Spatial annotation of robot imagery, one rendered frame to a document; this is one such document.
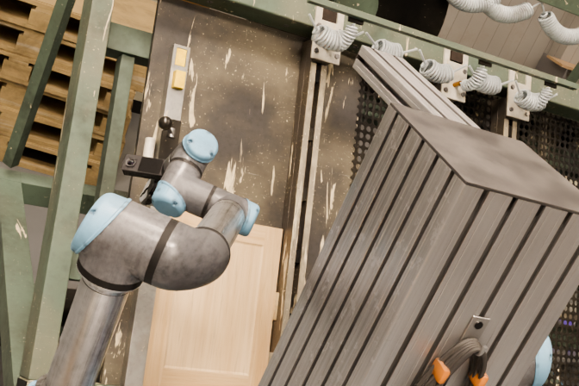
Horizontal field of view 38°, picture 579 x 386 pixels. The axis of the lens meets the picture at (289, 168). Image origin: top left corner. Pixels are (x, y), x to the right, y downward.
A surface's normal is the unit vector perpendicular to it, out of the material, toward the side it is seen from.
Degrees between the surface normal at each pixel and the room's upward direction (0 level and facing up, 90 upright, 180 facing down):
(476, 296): 90
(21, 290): 0
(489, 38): 90
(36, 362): 54
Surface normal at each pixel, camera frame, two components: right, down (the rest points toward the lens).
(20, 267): 0.37, -0.86
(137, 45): 0.48, -0.13
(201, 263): 0.72, 0.08
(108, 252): -0.15, 0.33
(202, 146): 0.47, -0.39
